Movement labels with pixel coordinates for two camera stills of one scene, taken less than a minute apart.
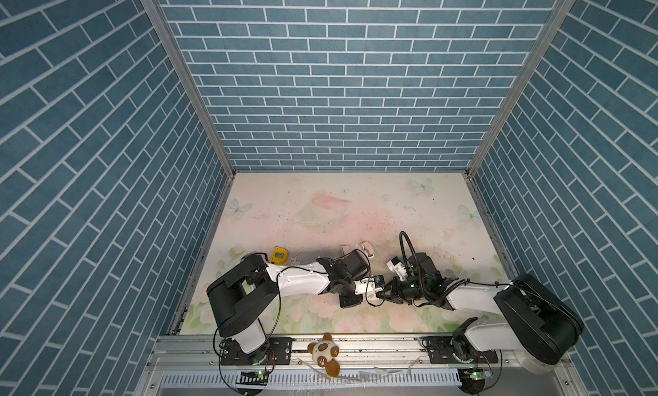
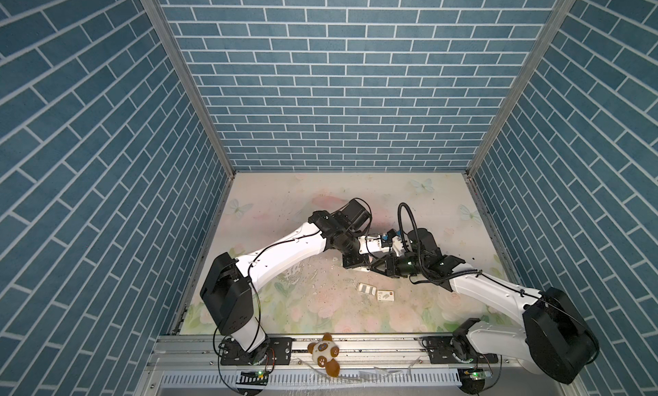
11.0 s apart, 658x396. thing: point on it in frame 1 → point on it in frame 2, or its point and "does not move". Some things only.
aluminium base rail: (191, 366) does not move
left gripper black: (348, 303) → (359, 260)
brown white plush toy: (325, 353) does not move
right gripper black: (395, 291) → (390, 267)
